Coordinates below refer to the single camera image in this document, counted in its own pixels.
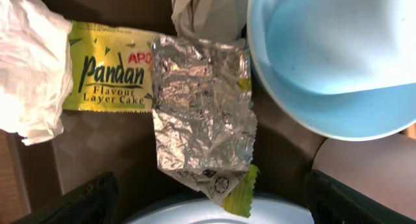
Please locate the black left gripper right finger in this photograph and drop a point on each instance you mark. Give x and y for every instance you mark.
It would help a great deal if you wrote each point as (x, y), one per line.
(331, 201)

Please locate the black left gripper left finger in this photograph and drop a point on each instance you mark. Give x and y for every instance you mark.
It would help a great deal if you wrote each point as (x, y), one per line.
(94, 202)

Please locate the dark blue plate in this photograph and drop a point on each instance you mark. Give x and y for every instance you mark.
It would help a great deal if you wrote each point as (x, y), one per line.
(192, 208)

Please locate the white tissue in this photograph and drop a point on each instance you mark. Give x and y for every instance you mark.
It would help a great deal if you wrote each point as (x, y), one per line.
(215, 20)
(36, 70)

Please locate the silver foil snack wrapper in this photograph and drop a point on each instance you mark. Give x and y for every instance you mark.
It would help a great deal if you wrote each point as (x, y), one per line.
(197, 91)

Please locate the dark brown serving tray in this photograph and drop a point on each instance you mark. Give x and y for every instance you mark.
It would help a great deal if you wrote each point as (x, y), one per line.
(95, 142)

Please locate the light blue bowl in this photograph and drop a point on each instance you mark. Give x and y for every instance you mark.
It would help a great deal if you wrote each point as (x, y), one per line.
(344, 69)

